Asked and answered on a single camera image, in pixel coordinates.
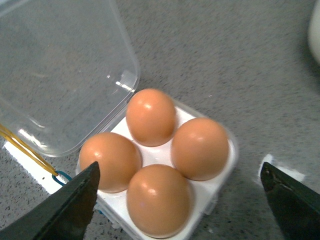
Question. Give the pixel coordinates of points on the brown egg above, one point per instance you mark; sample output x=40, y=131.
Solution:
x=151, y=117
x=159, y=200
x=118, y=159
x=200, y=149

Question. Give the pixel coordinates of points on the yellow rubber band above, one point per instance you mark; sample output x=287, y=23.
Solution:
x=27, y=150

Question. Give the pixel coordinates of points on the clear plastic egg box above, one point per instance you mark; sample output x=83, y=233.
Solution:
x=67, y=72

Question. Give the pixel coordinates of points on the white Joyoung blender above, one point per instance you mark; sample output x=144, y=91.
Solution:
x=313, y=35

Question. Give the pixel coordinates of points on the blue rubber band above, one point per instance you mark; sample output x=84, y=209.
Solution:
x=61, y=177

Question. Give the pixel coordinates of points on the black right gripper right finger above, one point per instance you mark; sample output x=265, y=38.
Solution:
x=296, y=207

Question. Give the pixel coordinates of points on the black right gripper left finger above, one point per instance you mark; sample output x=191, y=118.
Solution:
x=64, y=215

